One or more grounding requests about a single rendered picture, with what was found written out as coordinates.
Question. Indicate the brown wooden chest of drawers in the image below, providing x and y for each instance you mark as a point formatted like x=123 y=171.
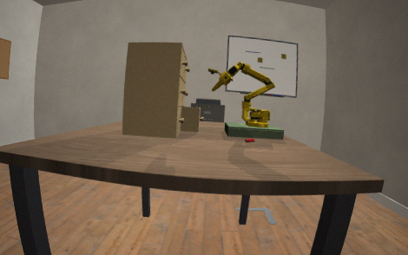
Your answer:
x=151 y=89

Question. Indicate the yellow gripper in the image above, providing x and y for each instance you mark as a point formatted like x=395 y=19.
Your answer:
x=221 y=79

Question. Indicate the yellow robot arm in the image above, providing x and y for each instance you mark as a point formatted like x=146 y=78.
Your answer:
x=260 y=115

